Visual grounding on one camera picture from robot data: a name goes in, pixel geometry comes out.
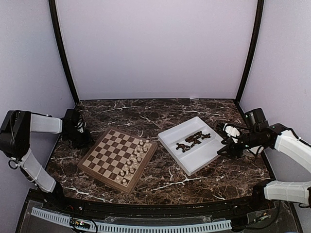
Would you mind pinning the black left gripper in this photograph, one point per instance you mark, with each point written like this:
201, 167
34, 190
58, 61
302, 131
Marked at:
87, 138

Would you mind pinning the pile of dark chess pieces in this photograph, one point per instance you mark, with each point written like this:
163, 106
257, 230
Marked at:
192, 140

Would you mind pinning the right black frame post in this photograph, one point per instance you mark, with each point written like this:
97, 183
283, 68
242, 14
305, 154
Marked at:
251, 51

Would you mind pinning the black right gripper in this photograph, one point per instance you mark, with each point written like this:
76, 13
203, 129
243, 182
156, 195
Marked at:
232, 148

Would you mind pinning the white divided plastic tray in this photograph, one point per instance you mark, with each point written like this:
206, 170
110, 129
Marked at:
200, 155

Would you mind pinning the white slotted cable duct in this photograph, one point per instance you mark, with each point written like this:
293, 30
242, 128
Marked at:
133, 225

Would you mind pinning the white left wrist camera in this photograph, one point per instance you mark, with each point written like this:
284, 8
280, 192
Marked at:
80, 125

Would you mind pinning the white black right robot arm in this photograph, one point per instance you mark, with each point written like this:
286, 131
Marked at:
257, 136

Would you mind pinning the white chess piece row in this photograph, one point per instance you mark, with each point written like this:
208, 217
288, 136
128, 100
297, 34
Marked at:
132, 157

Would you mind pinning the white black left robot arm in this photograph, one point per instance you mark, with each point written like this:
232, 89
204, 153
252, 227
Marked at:
15, 144

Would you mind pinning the wooden chess board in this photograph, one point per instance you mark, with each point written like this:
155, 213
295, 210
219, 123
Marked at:
97, 162

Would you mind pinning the black front rail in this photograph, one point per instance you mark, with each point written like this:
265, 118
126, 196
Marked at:
232, 209

